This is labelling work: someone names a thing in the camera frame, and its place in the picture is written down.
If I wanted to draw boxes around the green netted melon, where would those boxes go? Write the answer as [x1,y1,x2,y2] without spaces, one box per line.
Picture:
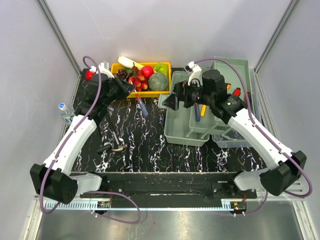
[147,72,169,92]

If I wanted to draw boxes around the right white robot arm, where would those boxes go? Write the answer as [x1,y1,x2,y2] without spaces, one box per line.
[162,69,307,198]

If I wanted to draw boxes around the red handled pliers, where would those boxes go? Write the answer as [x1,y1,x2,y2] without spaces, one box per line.
[232,87,241,97]

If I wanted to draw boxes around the black handled tool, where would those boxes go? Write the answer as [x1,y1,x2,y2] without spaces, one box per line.
[96,144,112,154]

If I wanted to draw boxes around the clear plastic tool box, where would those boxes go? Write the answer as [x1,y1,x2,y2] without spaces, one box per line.
[158,56,261,148]

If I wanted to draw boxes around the red lychee fruit bunch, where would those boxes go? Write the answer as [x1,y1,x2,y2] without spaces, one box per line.
[127,66,149,92]

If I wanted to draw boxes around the red apple on table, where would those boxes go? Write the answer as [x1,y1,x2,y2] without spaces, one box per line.
[85,70,96,81]

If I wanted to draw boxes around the yellow utility knife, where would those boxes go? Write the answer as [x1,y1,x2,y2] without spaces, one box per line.
[200,105,207,117]

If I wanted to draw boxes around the red apple in tray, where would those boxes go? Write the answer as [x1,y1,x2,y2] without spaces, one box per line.
[141,66,154,80]

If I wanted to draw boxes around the blue red screwdriver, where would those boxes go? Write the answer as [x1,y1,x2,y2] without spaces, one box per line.
[134,90,148,117]
[194,103,201,122]

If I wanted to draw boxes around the white radish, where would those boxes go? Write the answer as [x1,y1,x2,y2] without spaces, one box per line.
[117,56,144,70]

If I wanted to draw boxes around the dark purple grape bunch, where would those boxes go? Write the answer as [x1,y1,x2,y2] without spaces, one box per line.
[116,68,128,80]

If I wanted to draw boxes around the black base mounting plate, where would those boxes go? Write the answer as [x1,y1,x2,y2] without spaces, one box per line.
[79,172,258,208]

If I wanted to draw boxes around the silver pliers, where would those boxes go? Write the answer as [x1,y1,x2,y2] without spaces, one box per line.
[112,144,128,152]

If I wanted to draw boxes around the green pepper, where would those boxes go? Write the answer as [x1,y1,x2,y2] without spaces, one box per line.
[153,62,169,77]

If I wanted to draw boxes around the yellow plastic tray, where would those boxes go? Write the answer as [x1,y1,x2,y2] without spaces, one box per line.
[110,62,172,98]

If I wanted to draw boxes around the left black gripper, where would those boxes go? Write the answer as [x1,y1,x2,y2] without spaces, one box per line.
[103,73,136,106]

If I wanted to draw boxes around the plastic water bottle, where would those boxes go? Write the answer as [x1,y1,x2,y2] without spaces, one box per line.
[58,103,75,126]

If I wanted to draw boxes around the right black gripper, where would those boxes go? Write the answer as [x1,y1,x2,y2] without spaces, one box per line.
[162,78,214,112]

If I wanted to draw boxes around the aluminium frame rail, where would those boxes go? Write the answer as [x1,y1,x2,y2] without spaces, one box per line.
[42,197,88,211]

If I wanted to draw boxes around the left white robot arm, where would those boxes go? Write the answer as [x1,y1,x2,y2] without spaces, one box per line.
[29,74,135,204]

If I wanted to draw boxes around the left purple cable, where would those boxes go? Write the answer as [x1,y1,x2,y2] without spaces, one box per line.
[39,55,142,225]

